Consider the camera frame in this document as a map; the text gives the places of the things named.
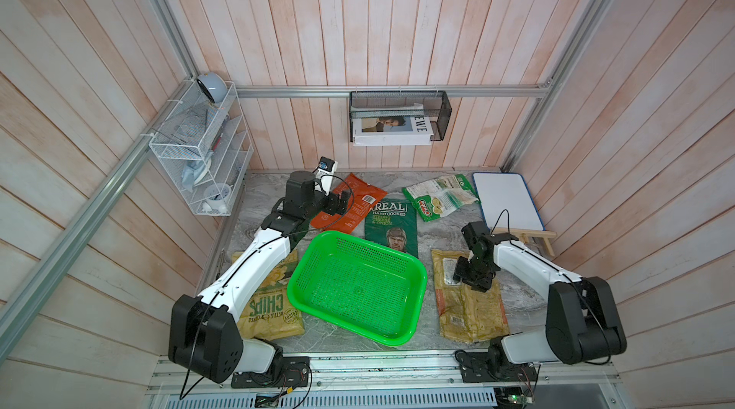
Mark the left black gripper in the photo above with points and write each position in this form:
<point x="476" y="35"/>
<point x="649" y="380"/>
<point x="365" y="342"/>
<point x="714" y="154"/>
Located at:
<point x="332" y="206"/>

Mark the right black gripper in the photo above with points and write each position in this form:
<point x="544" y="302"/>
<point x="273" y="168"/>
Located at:
<point x="478" y="284"/>

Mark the tan brown chips bag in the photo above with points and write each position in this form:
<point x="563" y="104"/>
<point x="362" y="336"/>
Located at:
<point x="465" y="315"/>

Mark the red chips bag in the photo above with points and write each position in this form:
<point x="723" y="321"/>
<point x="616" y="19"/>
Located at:
<point x="363" y="199"/>

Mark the light green chips bag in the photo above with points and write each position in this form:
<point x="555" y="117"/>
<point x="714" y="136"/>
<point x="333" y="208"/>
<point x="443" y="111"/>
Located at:
<point x="440" y="197"/>

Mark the dark green Real chips bag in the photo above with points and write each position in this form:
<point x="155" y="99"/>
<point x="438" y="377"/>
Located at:
<point x="392" y="223"/>

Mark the yellow kettle chips bag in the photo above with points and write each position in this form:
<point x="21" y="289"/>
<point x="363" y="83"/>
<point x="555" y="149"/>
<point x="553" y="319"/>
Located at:
<point x="269" y="314"/>

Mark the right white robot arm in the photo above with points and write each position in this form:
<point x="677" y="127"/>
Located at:
<point x="582" y="321"/>

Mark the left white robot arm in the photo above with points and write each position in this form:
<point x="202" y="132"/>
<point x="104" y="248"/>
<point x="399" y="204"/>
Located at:
<point x="204" y="336"/>

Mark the green plastic basket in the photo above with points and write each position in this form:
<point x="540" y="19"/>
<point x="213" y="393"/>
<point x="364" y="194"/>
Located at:
<point x="360" y="286"/>

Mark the small wooden easel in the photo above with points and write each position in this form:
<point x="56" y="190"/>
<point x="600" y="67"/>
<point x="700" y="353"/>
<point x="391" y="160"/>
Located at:
<point x="537" y="240"/>

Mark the white magazine book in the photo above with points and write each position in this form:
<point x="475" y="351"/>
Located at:
<point x="391" y="127"/>

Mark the grey round speaker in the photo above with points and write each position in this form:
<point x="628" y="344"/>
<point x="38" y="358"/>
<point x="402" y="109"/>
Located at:
<point x="213" y="87"/>

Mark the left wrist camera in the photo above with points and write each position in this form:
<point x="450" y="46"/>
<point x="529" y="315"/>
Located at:
<point x="324" y="174"/>

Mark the small whiteboard blue frame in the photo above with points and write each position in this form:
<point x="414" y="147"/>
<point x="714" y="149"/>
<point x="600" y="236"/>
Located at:
<point x="507" y="191"/>

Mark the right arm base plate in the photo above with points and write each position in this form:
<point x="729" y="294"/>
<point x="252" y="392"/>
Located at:
<point x="485" y="367"/>

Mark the white wire wall shelf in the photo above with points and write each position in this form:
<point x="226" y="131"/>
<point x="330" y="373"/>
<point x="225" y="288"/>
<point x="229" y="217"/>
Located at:
<point x="198" y="144"/>

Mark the aluminium mounting rail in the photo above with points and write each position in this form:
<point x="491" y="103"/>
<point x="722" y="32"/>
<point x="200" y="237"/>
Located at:
<point x="430" y="369"/>

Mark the black mesh wall basket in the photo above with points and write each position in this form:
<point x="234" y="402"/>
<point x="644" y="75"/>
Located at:
<point x="436" y="104"/>

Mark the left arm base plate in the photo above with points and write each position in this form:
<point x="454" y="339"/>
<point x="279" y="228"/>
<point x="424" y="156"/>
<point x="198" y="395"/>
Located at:
<point x="285" y="372"/>

